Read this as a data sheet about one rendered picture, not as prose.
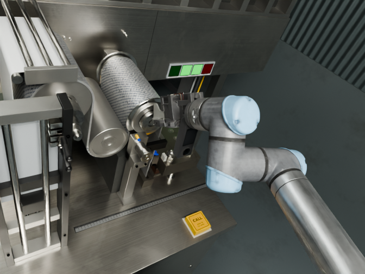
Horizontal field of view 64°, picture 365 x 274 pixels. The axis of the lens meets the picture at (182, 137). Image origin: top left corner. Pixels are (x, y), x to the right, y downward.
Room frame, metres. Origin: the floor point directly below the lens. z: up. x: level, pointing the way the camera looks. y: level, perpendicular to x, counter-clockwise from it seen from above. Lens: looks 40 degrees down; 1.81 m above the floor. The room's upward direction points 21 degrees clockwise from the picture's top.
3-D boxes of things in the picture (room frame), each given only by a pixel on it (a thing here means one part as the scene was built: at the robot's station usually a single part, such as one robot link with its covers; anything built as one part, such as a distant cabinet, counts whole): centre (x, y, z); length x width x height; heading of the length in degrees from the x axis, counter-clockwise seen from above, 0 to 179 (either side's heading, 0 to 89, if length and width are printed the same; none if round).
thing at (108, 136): (0.68, 0.29, 1.18); 0.26 x 0.12 x 0.12; 46
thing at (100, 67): (0.86, 0.29, 1.25); 0.15 x 0.01 x 0.15; 136
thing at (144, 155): (0.60, 0.08, 1.18); 0.04 x 0.02 x 0.04; 136
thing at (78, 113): (0.49, 0.27, 1.34); 0.06 x 0.06 x 0.06; 46
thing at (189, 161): (0.92, 0.10, 1.00); 0.40 x 0.16 x 0.06; 46
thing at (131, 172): (0.63, 0.11, 1.05); 0.06 x 0.05 x 0.31; 46
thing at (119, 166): (0.76, 0.26, 1.00); 0.33 x 0.07 x 0.20; 46
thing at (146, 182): (0.81, 0.16, 0.92); 0.28 x 0.04 x 0.04; 46
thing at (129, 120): (0.68, 0.11, 1.25); 0.15 x 0.01 x 0.15; 136
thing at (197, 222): (0.63, -0.17, 0.91); 0.07 x 0.07 x 0.02; 46
